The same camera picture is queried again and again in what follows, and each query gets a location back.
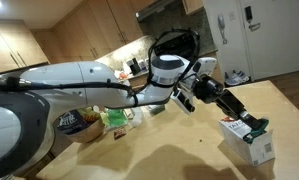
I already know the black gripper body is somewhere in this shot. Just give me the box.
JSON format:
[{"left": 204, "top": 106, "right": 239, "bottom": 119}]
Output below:
[{"left": 192, "top": 76, "right": 245, "bottom": 120}]

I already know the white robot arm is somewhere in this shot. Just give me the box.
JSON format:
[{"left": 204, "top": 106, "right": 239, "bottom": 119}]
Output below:
[{"left": 0, "top": 50, "right": 268, "bottom": 178}]

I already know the white tea box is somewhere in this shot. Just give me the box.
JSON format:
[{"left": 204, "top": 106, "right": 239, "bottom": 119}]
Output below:
[{"left": 218, "top": 117, "right": 275, "bottom": 166}]

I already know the green foil tea pouch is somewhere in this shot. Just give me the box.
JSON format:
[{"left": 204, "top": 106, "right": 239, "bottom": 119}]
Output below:
[{"left": 243, "top": 118, "right": 269, "bottom": 144}]

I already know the pair of sneakers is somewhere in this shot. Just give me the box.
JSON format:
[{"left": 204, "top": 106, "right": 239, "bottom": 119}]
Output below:
[{"left": 225, "top": 71, "right": 249, "bottom": 86}]

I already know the green plastic bag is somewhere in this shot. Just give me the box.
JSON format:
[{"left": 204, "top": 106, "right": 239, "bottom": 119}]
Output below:
[{"left": 100, "top": 109, "right": 128, "bottom": 130}]

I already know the small brown snack packet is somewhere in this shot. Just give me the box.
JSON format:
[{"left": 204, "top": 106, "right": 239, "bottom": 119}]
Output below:
[{"left": 114, "top": 128, "right": 126, "bottom": 140}]

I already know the wooden bowl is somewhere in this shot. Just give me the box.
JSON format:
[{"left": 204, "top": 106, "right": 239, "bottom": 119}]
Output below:
[{"left": 58, "top": 120, "right": 104, "bottom": 143}]

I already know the blue and green snack bag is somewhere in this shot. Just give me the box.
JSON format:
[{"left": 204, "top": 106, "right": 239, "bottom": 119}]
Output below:
[{"left": 57, "top": 107, "right": 100, "bottom": 135}]

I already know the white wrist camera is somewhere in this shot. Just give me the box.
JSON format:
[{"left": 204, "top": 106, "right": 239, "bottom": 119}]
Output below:
[{"left": 171, "top": 89, "right": 195, "bottom": 114}]

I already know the wall phone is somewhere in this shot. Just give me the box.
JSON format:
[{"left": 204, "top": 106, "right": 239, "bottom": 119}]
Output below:
[{"left": 218, "top": 14, "right": 228, "bottom": 45}]

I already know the black door handle lock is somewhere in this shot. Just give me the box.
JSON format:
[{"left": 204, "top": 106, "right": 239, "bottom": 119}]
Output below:
[{"left": 244, "top": 6, "right": 261, "bottom": 32}]

